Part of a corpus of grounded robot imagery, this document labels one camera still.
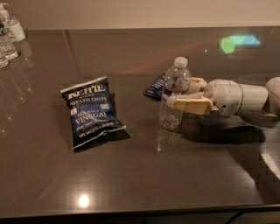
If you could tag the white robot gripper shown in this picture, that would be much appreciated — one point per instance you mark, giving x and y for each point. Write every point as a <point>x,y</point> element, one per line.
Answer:
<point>224,97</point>

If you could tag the clear plastic water bottle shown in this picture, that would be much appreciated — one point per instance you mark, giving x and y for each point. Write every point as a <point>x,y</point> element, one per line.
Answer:
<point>176,82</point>

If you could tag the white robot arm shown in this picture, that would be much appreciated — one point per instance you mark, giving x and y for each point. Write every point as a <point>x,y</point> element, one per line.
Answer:
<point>257,105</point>

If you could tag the white pump sanitizer bottle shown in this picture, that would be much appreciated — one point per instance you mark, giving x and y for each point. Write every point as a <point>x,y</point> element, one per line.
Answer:
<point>12,25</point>

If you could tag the clear water bottle background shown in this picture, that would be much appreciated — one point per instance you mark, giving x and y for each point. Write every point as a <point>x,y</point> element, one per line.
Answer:
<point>6,45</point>

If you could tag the clear bottle at edge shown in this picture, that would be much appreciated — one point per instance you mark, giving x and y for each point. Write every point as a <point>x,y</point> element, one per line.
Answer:
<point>3,60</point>

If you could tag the small dark blue packet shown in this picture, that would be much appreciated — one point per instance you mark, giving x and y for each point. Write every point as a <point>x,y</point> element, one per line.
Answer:
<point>155,90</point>

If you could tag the blue Kettle chips bag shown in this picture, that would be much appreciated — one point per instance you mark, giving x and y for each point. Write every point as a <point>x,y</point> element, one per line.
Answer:
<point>91,111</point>

